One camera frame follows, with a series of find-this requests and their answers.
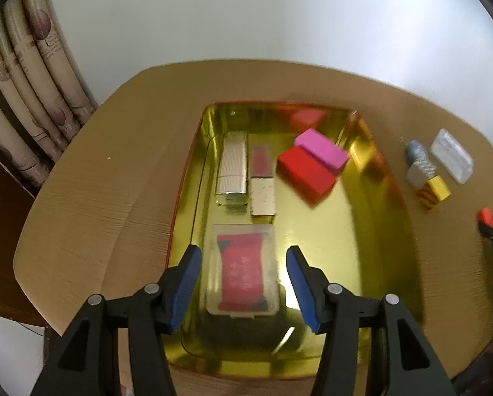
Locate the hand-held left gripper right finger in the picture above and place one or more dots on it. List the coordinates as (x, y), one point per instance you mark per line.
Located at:
(306, 293)

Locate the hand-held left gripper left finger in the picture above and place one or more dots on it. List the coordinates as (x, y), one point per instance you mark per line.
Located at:
(184, 293)

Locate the small red object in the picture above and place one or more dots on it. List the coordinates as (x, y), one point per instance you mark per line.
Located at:
(486, 216)

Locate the red tin box gold interior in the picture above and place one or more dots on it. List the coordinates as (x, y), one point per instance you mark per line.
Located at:
(353, 255)

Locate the clear plastic box red contents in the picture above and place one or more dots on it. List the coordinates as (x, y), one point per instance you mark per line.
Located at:
(242, 272)

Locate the red and silver lipstick box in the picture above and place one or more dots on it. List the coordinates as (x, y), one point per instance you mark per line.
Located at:
(263, 185)

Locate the red rectangular box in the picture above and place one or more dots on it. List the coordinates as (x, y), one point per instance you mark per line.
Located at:
(306, 173)

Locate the silver ribbed lighter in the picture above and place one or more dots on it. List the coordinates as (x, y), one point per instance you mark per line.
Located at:
(232, 169)

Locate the pink rectangular box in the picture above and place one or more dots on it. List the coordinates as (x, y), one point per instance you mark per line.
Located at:
(322, 150)

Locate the yellow block orange stripes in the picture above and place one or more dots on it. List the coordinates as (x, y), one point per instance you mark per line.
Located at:
(436, 192)

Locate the clear plastic card case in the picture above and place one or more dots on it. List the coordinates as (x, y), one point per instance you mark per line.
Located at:
(452, 156)

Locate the dark brown wooden cabinet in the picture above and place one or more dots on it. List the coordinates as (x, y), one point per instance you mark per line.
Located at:
(3, 235)

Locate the beige leaf print curtain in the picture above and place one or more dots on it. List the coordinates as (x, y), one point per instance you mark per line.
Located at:
(31, 70)

